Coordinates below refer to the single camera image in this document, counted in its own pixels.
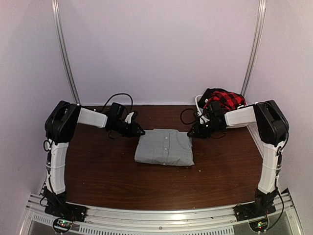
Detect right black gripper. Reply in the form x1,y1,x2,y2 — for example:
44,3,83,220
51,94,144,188
188,119,222,138

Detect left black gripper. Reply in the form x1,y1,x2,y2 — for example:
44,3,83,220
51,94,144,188
112,119,145,138

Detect white plastic basket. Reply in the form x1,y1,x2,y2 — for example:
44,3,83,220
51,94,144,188
194,94,245,123

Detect grey long sleeve shirt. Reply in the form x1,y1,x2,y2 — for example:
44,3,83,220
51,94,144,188
134,129,194,166

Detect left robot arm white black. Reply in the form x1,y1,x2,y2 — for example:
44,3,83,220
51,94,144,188
44,100,145,217

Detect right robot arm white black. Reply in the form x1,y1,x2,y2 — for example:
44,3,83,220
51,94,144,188
187,100,289,216

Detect black shirt in basket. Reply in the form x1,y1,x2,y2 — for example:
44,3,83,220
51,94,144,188
197,88,228,108

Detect red black plaid shirt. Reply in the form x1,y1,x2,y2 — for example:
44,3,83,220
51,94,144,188
204,91,246,111

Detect right circuit board with leds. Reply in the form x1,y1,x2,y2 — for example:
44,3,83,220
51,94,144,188
249,219,269,233

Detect circuit board with leds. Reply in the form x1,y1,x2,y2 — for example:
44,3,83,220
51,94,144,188
52,218,73,233
249,219,269,233

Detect left circuit board with leds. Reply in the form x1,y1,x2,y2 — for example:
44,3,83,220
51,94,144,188
52,218,73,233

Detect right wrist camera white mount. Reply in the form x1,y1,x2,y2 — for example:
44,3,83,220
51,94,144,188
197,112,208,124

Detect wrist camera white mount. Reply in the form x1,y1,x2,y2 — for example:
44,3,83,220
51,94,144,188
124,111,138,124
197,112,208,124

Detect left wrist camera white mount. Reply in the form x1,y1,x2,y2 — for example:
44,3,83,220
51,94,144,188
124,111,138,124

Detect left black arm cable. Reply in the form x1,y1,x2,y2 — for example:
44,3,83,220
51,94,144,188
101,93,134,116

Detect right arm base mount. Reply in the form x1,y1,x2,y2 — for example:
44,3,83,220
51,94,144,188
233,202,276,222

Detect front aluminium rail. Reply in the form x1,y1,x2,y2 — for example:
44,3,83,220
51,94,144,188
17,194,304,235

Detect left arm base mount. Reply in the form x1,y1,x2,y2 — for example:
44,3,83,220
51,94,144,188
45,200,87,222

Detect right aluminium frame post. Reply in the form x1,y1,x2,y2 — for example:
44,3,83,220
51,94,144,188
241,0,267,96

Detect aluminium frame post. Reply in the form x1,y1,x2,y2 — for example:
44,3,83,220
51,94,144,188
51,0,81,104
241,0,267,96

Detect left aluminium frame post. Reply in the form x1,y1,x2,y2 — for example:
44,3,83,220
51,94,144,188
51,0,81,104

